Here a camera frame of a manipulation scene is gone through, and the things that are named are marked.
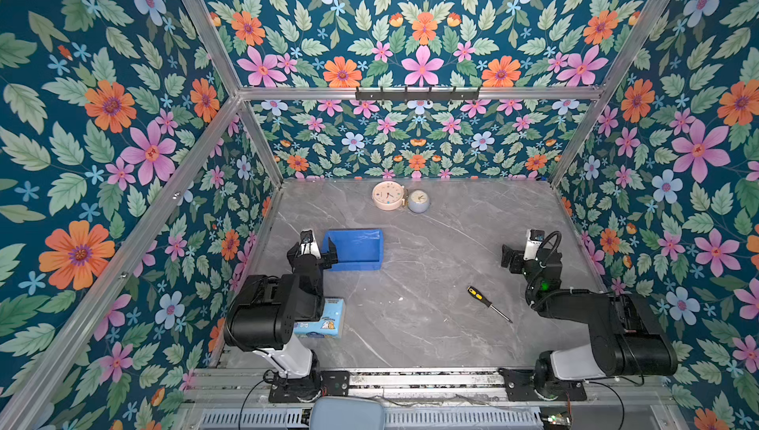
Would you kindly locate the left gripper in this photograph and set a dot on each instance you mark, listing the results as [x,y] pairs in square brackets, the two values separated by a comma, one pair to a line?
[311,258]

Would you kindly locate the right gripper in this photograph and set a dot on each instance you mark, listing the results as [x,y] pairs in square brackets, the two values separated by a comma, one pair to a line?
[519,259]

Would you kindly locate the yellow black handled screwdriver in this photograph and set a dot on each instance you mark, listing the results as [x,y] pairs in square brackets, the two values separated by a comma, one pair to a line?
[482,299]

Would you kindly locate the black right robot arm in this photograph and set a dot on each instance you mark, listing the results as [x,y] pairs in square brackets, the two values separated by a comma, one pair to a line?
[625,339]

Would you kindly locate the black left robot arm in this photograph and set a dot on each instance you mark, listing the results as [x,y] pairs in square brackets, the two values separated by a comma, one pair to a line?
[270,315]

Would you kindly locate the blue plastic bin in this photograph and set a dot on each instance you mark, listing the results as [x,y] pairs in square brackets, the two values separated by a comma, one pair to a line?
[357,250]

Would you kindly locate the light blue tissue pack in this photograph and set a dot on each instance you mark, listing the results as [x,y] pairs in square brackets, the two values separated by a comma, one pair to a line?
[330,323]

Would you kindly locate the pink round alarm clock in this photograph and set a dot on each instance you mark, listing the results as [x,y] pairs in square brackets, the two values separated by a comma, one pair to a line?
[388,196]

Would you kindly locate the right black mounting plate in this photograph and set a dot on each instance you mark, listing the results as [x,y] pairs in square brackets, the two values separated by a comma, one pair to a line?
[522,385]

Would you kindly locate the black mounting plate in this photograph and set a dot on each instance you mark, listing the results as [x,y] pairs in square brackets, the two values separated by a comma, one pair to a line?
[332,384]
[522,385]

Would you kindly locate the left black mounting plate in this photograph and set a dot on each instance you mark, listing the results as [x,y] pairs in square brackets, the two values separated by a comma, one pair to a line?
[332,384]

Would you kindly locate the grey padded seat top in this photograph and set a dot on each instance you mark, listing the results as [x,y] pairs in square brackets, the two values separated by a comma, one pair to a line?
[331,413]

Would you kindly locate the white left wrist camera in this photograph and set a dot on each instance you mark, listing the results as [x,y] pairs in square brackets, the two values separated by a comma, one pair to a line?
[308,244]

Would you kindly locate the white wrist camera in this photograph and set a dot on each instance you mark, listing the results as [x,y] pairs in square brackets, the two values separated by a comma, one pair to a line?
[533,243]
[308,244]

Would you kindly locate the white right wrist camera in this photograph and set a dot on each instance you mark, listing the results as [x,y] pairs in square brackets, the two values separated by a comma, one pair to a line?
[533,243]

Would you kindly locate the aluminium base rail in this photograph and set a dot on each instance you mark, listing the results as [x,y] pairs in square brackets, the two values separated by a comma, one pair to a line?
[476,386]

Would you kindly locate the black wall hook rail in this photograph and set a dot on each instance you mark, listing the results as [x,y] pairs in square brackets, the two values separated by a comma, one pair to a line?
[405,94]

